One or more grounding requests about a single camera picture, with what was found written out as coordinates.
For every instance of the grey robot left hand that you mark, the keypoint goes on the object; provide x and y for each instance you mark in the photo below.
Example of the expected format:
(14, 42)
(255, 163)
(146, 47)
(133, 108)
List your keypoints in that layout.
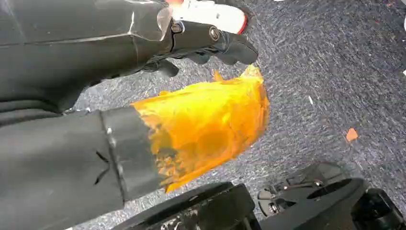
(57, 158)

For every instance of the white card with red edge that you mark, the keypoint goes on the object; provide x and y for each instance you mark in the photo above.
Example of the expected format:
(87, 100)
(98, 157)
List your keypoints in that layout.
(209, 14)

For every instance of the black robot foot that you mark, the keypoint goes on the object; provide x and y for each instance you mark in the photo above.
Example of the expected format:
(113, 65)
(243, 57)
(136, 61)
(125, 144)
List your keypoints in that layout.
(326, 203)
(209, 209)

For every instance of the white paper scrap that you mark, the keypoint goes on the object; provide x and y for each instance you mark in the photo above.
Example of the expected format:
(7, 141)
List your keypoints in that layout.
(311, 100)

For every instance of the orange paper scrap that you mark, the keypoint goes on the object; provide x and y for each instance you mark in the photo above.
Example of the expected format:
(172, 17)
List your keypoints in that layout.
(351, 135)

